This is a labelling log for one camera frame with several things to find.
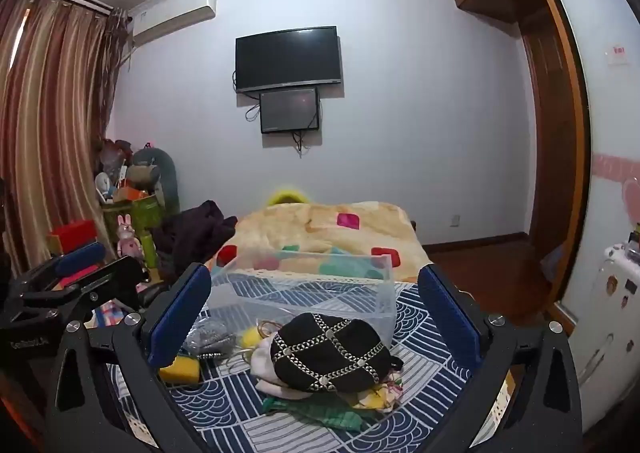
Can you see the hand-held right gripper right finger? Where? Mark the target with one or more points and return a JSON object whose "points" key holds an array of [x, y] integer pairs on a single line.
{"points": [[450, 318]]}

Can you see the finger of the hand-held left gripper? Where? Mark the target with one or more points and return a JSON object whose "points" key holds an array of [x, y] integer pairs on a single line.
{"points": [[80, 258], [112, 280]]}

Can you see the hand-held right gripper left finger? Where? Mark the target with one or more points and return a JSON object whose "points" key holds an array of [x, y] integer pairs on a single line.
{"points": [[172, 320]]}

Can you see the silver scouring pad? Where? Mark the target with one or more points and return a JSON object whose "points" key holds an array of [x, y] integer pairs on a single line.
{"points": [[207, 338]]}

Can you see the yellow sponge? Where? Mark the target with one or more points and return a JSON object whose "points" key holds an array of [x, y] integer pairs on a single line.
{"points": [[180, 369]]}

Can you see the yellow fuzzy ball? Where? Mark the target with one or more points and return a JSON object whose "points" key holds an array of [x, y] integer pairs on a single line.
{"points": [[250, 337]]}

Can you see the floral scrunchie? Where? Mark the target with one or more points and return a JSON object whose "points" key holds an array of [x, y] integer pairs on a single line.
{"points": [[372, 398]]}

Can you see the clear plastic box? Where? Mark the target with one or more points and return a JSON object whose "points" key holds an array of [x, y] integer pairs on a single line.
{"points": [[305, 290]]}

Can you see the green knitted cloth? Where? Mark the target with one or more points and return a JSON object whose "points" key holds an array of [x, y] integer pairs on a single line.
{"points": [[320, 414]]}

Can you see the red box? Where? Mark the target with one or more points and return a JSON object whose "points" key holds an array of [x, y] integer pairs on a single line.
{"points": [[72, 234]]}

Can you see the pink rabbit figure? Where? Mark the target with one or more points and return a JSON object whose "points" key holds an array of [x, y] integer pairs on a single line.
{"points": [[127, 240]]}

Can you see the green storage bin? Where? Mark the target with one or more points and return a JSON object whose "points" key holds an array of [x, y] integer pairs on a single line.
{"points": [[137, 218]]}

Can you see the dark clothing heap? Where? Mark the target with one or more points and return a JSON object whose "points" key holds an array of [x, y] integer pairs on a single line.
{"points": [[192, 235]]}

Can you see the pile of household items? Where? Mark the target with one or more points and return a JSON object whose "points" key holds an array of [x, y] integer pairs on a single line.
{"points": [[117, 168]]}

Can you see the blue white patterned cloth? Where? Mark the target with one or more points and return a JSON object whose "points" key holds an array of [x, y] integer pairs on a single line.
{"points": [[220, 408]]}

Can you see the grey plush toy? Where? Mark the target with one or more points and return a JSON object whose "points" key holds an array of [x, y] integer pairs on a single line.
{"points": [[157, 173]]}

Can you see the pale plastic bag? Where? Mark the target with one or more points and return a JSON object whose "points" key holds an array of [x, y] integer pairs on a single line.
{"points": [[552, 263]]}

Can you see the striped brown curtain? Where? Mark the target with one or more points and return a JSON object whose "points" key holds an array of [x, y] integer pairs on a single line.
{"points": [[50, 123]]}

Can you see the white cabinet with stickers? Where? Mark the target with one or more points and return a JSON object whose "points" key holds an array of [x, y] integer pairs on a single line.
{"points": [[612, 323]]}

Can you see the beige plush patterned blanket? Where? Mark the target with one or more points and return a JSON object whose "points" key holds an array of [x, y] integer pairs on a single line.
{"points": [[310, 228]]}

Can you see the brown wooden door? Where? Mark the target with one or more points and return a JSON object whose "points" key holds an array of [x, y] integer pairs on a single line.
{"points": [[550, 158]]}

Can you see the white sliding wardrobe door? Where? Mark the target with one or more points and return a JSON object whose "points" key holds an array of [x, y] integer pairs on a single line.
{"points": [[607, 123]]}

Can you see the white air conditioner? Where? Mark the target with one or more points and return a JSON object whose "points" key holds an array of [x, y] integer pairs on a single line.
{"points": [[172, 15]]}

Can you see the red white door sticker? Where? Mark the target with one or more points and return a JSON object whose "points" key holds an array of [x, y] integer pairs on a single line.
{"points": [[618, 55]]}

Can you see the white wall socket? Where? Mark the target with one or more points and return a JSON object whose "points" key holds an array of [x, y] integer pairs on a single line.
{"points": [[454, 220]]}

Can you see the small black wall monitor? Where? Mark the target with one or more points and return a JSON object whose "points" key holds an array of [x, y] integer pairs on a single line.
{"points": [[289, 109]]}

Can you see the black wall television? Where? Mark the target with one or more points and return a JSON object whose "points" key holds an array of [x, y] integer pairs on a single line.
{"points": [[287, 58]]}

